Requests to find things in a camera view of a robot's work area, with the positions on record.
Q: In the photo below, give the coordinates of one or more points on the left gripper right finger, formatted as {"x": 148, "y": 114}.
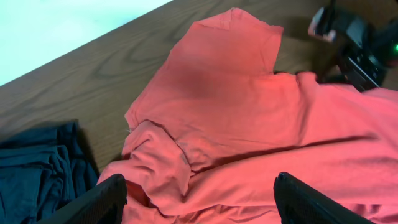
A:
{"x": 299, "y": 203}

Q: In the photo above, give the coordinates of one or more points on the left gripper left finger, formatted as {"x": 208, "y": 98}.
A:
{"x": 102, "y": 204}

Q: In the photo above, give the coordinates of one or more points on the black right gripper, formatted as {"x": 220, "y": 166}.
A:
{"x": 357, "y": 60}

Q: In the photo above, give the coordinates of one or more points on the red orange t-shirt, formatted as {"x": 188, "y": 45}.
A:
{"x": 215, "y": 126}

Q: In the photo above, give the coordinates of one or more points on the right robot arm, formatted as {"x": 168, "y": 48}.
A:
{"x": 388, "y": 52}

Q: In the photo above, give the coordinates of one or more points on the folded navy blue garment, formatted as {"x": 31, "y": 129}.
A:
{"x": 42, "y": 170}

